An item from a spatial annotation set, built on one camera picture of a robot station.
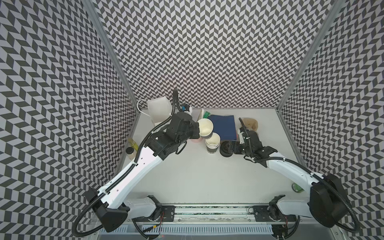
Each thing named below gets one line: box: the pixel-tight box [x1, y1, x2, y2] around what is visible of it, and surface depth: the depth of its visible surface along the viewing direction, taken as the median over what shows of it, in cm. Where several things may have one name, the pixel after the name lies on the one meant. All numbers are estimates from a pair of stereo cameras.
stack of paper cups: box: [205, 132, 221, 154], surface depth 90 cm
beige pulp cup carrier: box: [241, 117, 258, 132], surface depth 104 cm
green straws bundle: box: [203, 111, 211, 119], surface depth 93 cm
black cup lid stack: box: [219, 141, 234, 158], surface depth 93 cm
